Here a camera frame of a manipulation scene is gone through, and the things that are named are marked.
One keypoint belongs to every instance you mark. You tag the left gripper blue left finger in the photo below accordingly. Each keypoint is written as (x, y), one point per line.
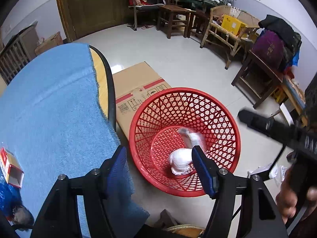
(113, 170)

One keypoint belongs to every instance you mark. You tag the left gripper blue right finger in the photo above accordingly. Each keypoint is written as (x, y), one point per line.
(207, 171)

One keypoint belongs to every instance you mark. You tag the white paper ball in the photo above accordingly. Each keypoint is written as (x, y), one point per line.
(180, 161)

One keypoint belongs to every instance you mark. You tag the clear plastic wrapper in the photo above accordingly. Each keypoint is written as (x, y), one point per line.
(192, 139)

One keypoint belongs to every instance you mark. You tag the red white carton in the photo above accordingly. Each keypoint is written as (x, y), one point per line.
(11, 169)

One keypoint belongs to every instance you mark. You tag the blue foil wrapper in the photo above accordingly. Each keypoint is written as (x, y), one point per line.
(10, 198)

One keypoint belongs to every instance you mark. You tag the black plastic bag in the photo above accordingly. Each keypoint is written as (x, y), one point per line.
(22, 216)

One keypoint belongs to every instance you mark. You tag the person right hand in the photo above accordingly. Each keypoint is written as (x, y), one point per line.
(287, 199)

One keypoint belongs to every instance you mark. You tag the red plastic mesh basket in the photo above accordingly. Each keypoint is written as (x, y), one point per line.
(168, 124)

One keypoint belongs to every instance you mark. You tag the dark wooden side table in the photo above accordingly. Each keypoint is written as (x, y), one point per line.
(257, 80)

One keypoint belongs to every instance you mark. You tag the blue towel table cover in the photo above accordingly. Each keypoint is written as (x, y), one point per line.
(58, 118)

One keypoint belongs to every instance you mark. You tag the flat cardboard box on floor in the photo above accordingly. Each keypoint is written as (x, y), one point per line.
(133, 86)

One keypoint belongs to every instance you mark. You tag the pile of dark clothes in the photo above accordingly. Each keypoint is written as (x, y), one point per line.
(278, 45)

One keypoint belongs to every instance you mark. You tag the yellow box on chair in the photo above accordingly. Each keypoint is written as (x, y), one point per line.
(232, 25)

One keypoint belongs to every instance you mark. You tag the bamboo armchair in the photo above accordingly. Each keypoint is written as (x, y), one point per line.
(216, 35)

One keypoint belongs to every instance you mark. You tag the dark wooden stool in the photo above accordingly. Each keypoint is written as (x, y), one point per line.
(175, 17)

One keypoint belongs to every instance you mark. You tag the wooden slatted cabinet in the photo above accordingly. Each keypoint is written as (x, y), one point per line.
(18, 52)

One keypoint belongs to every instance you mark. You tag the brown wooden door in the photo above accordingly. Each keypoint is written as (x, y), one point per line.
(84, 17)

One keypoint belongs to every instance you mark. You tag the cardboard box by wall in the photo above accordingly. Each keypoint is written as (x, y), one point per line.
(49, 43)

